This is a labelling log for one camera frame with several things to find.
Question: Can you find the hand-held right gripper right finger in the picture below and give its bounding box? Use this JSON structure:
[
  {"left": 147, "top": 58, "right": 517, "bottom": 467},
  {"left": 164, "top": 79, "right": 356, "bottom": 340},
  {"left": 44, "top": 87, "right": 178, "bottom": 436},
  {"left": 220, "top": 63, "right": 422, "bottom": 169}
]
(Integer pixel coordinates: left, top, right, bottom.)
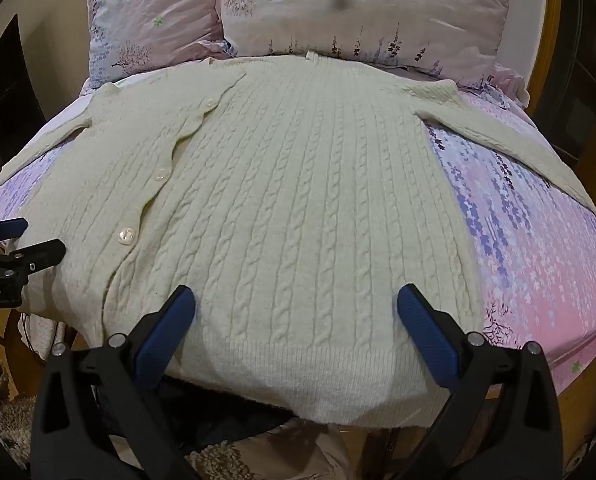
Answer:
[{"left": 397, "top": 283, "right": 565, "bottom": 480}]

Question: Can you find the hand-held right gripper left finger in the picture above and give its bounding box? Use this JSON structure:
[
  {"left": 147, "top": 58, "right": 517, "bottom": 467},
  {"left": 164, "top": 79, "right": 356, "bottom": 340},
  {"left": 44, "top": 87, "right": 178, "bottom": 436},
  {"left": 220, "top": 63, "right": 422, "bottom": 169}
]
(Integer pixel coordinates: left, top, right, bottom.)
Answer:
[{"left": 30, "top": 284, "right": 200, "bottom": 480}]

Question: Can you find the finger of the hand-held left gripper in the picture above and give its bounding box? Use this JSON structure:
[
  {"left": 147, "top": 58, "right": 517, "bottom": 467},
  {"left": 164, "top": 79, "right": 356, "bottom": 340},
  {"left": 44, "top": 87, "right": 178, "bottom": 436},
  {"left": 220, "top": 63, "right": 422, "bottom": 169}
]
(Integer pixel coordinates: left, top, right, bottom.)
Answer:
[
  {"left": 0, "top": 238, "right": 67, "bottom": 282},
  {"left": 0, "top": 217, "right": 30, "bottom": 245}
]

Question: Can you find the cream cable-knit cardigan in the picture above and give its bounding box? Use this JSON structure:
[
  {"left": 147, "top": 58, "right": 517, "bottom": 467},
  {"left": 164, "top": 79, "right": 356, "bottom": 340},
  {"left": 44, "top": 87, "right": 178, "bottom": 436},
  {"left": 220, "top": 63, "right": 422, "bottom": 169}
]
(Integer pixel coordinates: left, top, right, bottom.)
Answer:
[{"left": 0, "top": 51, "right": 596, "bottom": 432}]

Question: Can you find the white textured cloth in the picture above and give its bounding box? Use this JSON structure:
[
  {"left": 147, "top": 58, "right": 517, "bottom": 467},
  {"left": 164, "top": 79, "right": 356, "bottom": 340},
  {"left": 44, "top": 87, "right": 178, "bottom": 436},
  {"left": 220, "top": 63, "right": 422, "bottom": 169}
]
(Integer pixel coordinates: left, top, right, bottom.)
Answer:
[{"left": 22, "top": 305, "right": 86, "bottom": 363}]

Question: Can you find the dark wooden cabinet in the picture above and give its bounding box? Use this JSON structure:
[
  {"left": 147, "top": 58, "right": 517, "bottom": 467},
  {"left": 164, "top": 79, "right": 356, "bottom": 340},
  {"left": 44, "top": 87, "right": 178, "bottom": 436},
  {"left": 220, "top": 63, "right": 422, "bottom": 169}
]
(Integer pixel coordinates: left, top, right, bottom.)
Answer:
[{"left": 0, "top": 14, "right": 46, "bottom": 161}]

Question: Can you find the pink floral bedsheet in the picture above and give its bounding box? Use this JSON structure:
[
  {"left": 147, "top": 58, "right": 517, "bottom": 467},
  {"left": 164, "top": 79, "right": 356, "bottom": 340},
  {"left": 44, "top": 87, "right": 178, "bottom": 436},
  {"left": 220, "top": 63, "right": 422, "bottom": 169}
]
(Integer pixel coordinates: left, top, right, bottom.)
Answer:
[{"left": 0, "top": 74, "right": 596, "bottom": 387}]

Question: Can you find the beige patterned rug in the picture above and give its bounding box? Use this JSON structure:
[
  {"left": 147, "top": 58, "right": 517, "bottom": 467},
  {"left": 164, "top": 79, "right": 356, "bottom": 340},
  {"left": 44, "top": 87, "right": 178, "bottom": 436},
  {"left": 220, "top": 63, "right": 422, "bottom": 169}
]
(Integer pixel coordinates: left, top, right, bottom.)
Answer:
[{"left": 0, "top": 385, "right": 339, "bottom": 480}]

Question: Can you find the stained pink floral pillow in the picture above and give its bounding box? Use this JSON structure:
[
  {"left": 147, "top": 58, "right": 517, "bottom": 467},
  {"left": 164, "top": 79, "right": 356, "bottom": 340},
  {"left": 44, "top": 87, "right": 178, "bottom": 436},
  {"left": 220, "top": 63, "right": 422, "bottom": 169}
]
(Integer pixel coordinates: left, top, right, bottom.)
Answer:
[{"left": 217, "top": 0, "right": 530, "bottom": 107}]

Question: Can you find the wooden bed frame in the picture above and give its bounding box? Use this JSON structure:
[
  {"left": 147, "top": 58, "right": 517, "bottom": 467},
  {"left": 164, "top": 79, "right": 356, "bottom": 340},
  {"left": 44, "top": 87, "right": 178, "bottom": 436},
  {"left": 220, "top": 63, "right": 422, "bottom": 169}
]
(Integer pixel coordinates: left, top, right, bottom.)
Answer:
[{"left": 498, "top": 0, "right": 596, "bottom": 480}]

